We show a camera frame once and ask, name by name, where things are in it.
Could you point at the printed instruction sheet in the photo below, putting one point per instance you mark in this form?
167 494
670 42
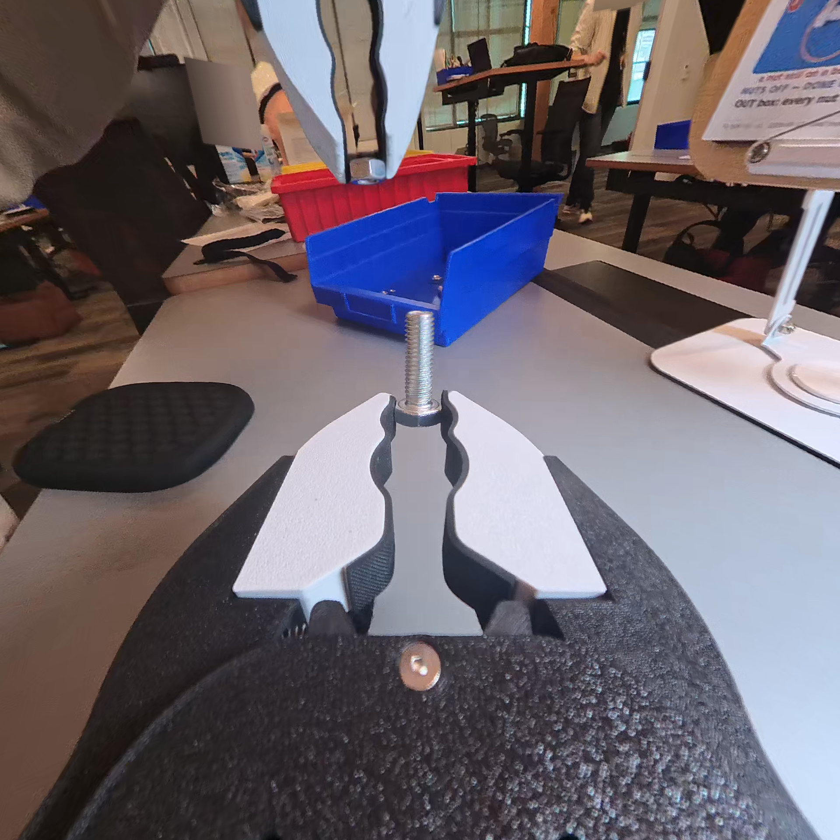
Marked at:
801 92

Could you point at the wooden standing desk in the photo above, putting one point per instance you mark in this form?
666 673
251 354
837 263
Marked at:
505 75

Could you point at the red plastic bin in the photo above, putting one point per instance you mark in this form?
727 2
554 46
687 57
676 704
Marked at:
328 204

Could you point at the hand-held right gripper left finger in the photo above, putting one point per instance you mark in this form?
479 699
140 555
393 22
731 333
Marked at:
315 519

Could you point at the light wooden board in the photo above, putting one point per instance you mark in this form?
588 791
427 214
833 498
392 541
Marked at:
197 273

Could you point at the blue plastic bin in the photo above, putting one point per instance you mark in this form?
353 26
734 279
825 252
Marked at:
672 134
499 263

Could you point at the white document stand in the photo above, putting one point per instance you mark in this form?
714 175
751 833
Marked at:
722 374

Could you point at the black office chair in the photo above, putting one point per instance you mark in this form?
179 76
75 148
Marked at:
558 125

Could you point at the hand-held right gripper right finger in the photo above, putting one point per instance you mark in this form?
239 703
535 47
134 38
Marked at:
525 519

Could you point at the steel hex bolt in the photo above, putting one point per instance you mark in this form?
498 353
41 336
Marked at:
420 361

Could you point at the steel hex nut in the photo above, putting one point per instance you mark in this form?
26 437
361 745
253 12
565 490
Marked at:
357 171

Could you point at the black wrist rest pad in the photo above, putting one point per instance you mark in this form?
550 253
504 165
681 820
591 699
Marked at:
131 433

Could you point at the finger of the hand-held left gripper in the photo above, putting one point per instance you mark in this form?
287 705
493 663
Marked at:
299 66
414 53

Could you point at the black backpack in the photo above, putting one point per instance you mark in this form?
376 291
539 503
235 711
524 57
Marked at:
532 55

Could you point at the grey monitor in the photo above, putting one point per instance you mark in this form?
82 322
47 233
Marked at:
223 105

